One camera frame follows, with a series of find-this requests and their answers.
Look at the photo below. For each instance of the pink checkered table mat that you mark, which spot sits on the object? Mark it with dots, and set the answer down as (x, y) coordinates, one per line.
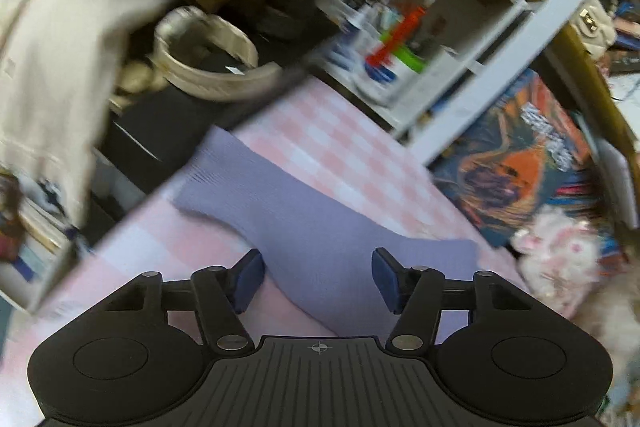
(312, 184)

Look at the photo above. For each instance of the white wristwatch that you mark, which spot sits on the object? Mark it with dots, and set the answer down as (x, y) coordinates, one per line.
(207, 57)

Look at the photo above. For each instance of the white pink plush bunny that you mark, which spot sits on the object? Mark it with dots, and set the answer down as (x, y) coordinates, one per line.
(559, 257)

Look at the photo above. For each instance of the purple and mauve sweater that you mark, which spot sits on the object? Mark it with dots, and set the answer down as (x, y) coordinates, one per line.
(317, 250)

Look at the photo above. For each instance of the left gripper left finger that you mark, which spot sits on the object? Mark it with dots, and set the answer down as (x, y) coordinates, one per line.
(220, 295)

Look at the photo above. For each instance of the Harry Potter book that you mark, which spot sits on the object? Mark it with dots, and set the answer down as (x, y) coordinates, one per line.
(512, 160)

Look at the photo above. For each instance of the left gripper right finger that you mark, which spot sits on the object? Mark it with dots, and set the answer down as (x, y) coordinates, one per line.
(415, 296)

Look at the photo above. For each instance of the white jar green lid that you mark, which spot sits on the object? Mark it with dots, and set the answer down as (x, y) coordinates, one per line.
(383, 84)

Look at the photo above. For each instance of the fluffy orange white cat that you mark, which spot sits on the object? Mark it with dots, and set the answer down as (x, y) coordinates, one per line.
(610, 313)

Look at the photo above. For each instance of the cream quilted handbag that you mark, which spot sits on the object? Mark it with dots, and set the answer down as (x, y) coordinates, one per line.
(594, 28)

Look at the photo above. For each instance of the beige jacket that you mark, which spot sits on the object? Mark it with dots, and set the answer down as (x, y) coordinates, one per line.
(59, 63)

